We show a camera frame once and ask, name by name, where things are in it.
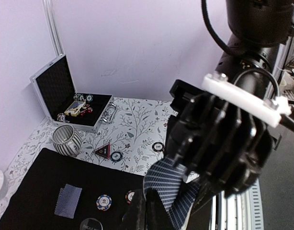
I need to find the floral tablecloth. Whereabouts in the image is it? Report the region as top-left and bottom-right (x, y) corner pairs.
(0, 98), (174, 218)

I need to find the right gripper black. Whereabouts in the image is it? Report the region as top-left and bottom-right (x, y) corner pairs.
(165, 80), (276, 197)

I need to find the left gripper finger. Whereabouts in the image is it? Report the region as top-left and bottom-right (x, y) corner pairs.
(119, 189), (174, 230)

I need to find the red black chip stack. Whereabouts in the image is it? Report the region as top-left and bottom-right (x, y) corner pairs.
(152, 142), (164, 152)

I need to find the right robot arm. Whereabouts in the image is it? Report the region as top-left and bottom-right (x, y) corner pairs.
(165, 0), (294, 198)

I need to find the black poker mat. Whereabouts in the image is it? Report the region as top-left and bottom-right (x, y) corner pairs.
(0, 148), (143, 230)

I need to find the green blue chip stack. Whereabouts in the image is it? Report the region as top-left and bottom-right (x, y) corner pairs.
(110, 151), (123, 162)

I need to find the clear acrylic dealer button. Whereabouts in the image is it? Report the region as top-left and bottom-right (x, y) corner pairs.
(79, 218), (103, 230)

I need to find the black triangular card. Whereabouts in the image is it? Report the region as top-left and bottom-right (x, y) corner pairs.
(93, 143), (110, 159)

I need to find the blue playing card deck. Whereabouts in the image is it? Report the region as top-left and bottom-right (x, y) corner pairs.
(143, 157), (200, 230)

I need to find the striped grey mug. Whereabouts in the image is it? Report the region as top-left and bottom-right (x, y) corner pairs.
(52, 125), (82, 158)

